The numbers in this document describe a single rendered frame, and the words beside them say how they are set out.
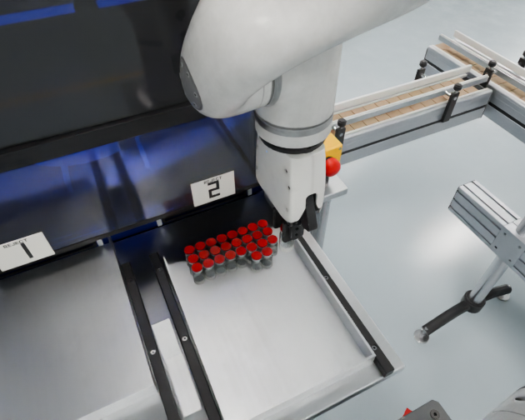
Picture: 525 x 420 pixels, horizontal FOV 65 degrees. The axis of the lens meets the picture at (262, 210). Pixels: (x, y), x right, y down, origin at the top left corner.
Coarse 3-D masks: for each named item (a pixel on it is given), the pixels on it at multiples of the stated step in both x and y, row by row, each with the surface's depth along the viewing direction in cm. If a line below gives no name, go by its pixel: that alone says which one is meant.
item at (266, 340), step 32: (288, 256) 85; (192, 288) 80; (224, 288) 80; (256, 288) 80; (288, 288) 80; (320, 288) 80; (192, 320) 76; (224, 320) 76; (256, 320) 76; (288, 320) 76; (320, 320) 76; (224, 352) 71; (256, 352) 71; (288, 352) 71; (320, 352) 71; (352, 352) 71; (224, 384) 68; (256, 384) 68; (288, 384) 68; (320, 384) 65; (224, 416) 62; (256, 416) 62
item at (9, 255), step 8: (40, 232) 68; (16, 240) 67; (24, 240) 67; (32, 240) 68; (40, 240) 69; (0, 248) 66; (8, 248) 67; (16, 248) 68; (32, 248) 69; (40, 248) 70; (48, 248) 71; (0, 256) 67; (8, 256) 68; (16, 256) 69; (24, 256) 70; (40, 256) 71; (0, 264) 69; (8, 264) 69; (16, 264) 70
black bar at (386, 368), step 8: (304, 240) 86; (304, 248) 84; (312, 256) 83; (320, 264) 82; (328, 280) 79; (336, 288) 78; (344, 304) 76; (352, 312) 75; (352, 320) 74; (360, 320) 74; (360, 328) 73; (368, 336) 72; (376, 344) 71; (376, 352) 70; (376, 360) 69; (384, 360) 69; (384, 368) 68; (392, 368) 68; (384, 376) 68
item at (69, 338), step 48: (0, 288) 80; (48, 288) 80; (96, 288) 80; (0, 336) 74; (48, 336) 74; (96, 336) 74; (0, 384) 68; (48, 384) 68; (96, 384) 68; (144, 384) 68
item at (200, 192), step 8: (216, 176) 77; (224, 176) 78; (232, 176) 79; (192, 184) 75; (200, 184) 76; (224, 184) 79; (232, 184) 80; (192, 192) 77; (200, 192) 78; (208, 192) 79; (216, 192) 80; (224, 192) 81; (232, 192) 82; (200, 200) 79; (208, 200) 80
